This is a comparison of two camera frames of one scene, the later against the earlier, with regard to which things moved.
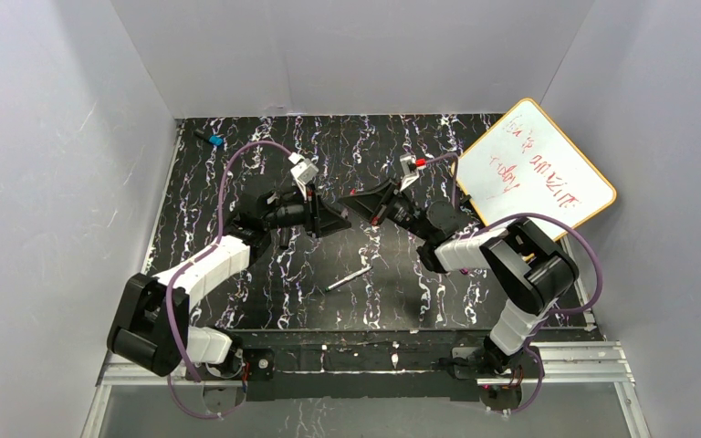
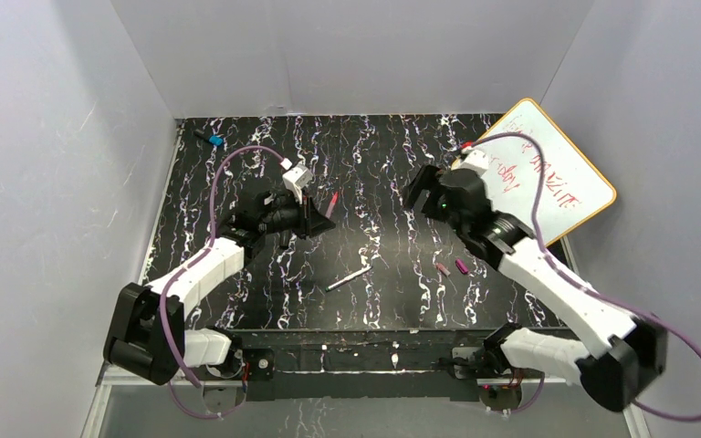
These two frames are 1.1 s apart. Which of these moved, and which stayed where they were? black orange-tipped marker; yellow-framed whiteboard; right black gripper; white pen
Moved: right black gripper
Stayed: black orange-tipped marker; white pen; yellow-framed whiteboard
